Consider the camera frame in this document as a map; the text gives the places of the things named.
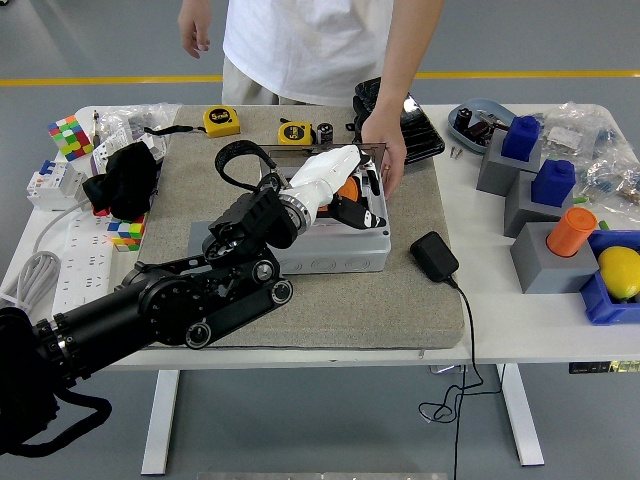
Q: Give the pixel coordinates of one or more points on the white blue circuit breaker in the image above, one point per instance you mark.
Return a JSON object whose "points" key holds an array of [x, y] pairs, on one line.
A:
{"points": [[50, 182]]}

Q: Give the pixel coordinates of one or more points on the black capacitor with silver cap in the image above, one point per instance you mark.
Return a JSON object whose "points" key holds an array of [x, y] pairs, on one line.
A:
{"points": [[463, 117]]}

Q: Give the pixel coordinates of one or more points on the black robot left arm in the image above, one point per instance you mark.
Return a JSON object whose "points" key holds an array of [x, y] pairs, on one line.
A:
{"points": [[165, 305]]}

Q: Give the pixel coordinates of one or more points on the person's left forearm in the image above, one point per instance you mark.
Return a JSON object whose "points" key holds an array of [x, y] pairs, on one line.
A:
{"points": [[400, 80]]}

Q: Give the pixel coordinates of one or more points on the white table leg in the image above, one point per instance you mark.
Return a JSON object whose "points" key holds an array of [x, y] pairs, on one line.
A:
{"points": [[160, 425], [522, 420]]}

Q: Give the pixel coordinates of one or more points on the yellow tape measure black label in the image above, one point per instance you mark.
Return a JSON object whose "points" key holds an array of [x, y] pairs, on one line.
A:
{"points": [[220, 120]]}

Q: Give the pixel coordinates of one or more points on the person's left hand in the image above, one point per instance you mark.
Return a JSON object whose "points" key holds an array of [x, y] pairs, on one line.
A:
{"points": [[392, 145]]}

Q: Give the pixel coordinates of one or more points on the small black cylinder capacitor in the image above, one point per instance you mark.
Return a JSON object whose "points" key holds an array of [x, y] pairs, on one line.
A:
{"points": [[325, 133]]}

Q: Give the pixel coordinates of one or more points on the white power strip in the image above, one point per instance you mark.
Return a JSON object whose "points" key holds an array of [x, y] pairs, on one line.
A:
{"points": [[82, 265]]}

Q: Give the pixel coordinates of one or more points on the tinted transparent box lid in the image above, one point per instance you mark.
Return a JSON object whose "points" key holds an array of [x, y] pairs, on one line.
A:
{"points": [[320, 147]]}

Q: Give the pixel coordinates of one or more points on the black glossy plastic tray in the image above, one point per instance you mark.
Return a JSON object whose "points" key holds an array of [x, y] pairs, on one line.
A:
{"points": [[425, 140]]}

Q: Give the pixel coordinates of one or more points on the blue-grey shallow bowl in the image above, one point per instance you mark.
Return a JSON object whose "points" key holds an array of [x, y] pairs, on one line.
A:
{"points": [[492, 106]]}

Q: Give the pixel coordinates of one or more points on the grey block with round hole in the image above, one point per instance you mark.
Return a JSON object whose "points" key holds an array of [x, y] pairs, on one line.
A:
{"points": [[197, 240]]}

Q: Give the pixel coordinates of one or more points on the brown electronic components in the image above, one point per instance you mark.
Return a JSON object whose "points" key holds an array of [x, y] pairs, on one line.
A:
{"points": [[477, 131]]}

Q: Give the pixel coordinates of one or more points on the white-edged colourful puzzle cube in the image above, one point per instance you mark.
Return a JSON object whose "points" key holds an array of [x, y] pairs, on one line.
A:
{"points": [[70, 137]]}

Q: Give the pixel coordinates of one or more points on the person's right forearm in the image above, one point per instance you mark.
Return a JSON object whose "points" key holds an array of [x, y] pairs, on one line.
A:
{"points": [[191, 5]]}

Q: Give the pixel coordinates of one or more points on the black power adapter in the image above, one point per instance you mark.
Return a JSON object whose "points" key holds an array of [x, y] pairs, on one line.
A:
{"points": [[434, 255]]}

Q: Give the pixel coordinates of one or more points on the black table control panel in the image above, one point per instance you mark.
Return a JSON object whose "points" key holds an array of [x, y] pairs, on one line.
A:
{"points": [[600, 367]]}

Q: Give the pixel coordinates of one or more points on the person's right hand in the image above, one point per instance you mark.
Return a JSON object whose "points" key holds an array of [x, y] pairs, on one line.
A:
{"points": [[194, 32]]}

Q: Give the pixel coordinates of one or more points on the blue bottle-shaped block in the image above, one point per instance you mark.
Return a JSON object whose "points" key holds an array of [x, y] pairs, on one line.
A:
{"points": [[520, 140], [552, 182]]}

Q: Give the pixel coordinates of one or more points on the grey-brown mat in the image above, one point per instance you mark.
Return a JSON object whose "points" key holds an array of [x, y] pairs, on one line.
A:
{"points": [[325, 310]]}

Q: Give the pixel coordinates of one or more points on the person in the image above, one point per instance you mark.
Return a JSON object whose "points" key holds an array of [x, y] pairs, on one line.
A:
{"points": [[310, 45]]}

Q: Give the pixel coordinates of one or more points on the yellow lemon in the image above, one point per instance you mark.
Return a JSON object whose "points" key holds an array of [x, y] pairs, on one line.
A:
{"points": [[620, 272]]}

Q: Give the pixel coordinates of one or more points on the silver black pen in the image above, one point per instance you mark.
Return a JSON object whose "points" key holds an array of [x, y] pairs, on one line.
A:
{"points": [[95, 130]]}

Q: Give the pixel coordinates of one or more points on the grey block holder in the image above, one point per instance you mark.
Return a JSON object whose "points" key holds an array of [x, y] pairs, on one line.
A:
{"points": [[520, 210], [540, 270], [492, 170]]}

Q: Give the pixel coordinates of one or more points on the yellow tape measure chrome face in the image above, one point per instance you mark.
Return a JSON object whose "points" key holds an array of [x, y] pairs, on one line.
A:
{"points": [[295, 132]]}

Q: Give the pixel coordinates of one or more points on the clear bag of parts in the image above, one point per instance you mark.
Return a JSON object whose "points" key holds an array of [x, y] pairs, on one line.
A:
{"points": [[570, 132], [145, 115], [612, 177]]}

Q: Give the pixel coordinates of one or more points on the white printed packet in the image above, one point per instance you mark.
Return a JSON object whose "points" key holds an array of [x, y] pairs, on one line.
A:
{"points": [[112, 142]]}

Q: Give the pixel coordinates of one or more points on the stickerless colourful puzzle cube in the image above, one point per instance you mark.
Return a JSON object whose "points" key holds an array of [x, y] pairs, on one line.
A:
{"points": [[127, 234]]}

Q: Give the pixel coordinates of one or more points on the blue plastic bin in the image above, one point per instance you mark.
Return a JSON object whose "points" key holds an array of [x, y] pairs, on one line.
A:
{"points": [[600, 300]]}

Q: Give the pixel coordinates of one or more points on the orange cylinder battery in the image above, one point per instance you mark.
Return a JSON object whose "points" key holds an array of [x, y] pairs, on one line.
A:
{"points": [[570, 232], [348, 190]]}

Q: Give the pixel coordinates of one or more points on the black cloth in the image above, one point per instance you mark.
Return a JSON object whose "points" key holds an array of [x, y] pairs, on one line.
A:
{"points": [[125, 180]]}

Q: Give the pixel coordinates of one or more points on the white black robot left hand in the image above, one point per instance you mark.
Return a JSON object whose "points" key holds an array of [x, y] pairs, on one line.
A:
{"points": [[330, 167]]}

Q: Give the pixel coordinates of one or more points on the grey electrical junction box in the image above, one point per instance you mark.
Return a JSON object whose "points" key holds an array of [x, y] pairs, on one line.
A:
{"points": [[340, 260]]}

